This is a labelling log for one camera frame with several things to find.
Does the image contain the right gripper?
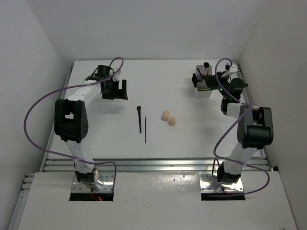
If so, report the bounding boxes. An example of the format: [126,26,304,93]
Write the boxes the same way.
[203,71,229,100]

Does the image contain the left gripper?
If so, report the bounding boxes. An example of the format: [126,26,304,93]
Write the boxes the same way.
[102,79,127,100]

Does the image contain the green tube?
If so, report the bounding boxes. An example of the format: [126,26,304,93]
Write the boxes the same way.
[197,88,210,92]

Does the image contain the long black brush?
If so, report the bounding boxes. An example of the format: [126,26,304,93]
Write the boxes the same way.
[203,62,210,76]

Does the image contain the black fan brush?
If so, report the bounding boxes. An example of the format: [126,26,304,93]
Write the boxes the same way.
[192,73,198,88]

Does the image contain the beige sponge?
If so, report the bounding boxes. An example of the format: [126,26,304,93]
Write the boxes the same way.
[168,116,177,126]
[161,111,169,121]

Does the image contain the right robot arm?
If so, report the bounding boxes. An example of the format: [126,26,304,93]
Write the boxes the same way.
[204,72,273,184]

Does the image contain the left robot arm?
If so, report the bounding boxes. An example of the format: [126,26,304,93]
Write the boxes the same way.
[54,65,128,190]

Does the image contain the white compartment organizer box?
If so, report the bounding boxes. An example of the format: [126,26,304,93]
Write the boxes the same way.
[192,62,212,98]

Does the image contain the black angled brush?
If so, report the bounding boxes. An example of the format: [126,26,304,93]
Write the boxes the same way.
[136,105,142,133]

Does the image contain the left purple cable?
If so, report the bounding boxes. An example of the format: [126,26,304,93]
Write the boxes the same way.
[23,57,125,192]

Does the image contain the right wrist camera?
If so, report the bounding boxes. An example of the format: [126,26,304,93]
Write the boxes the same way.
[225,63,238,76]

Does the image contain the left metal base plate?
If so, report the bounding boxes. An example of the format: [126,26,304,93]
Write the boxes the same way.
[71,171,115,194]

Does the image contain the metal base plate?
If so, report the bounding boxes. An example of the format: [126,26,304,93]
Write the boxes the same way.
[199,173,244,194]
[71,171,115,194]

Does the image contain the aluminium rail front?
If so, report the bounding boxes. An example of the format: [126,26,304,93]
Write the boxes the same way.
[43,157,268,173]

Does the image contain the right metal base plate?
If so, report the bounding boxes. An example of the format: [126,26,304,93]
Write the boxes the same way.
[199,173,244,194]

